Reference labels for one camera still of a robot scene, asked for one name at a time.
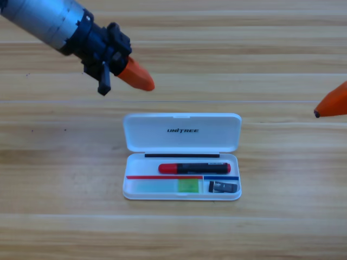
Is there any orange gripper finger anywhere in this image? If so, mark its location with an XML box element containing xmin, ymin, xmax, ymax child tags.
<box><xmin>117</xmin><ymin>56</ymin><xmax>156</xmax><ymax>92</ymax></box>
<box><xmin>313</xmin><ymin>80</ymin><xmax>347</xmax><ymax>119</ymax></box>

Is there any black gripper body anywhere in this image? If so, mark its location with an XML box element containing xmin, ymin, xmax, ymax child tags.
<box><xmin>65</xmin><ymin>9</ymin><xmax>133</xmax><ymax>96</ymax></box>

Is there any white Unitree pencil case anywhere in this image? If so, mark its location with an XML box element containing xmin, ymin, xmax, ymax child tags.
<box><xmin>122</xmin><ymin>113</ymin><xmax>242</xmax><ymax>201</ymax></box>

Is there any red and black marker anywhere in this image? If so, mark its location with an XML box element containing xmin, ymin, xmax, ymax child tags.
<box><xmin>158</xmin><ymin>162</ymin><xmax>232</xmax><ymax>175</ymax></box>

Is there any green glue stick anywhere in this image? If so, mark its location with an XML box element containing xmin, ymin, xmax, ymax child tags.
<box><xmin>132</xmin><ymin>179</ymin><xmax>203</xmax><ymax>194</ymax></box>

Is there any black eraser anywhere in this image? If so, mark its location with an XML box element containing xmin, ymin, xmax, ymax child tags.
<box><xmin>208</xmin><ymin>180</ymin><xmax>239</xmax><ymax>193</ymax></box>

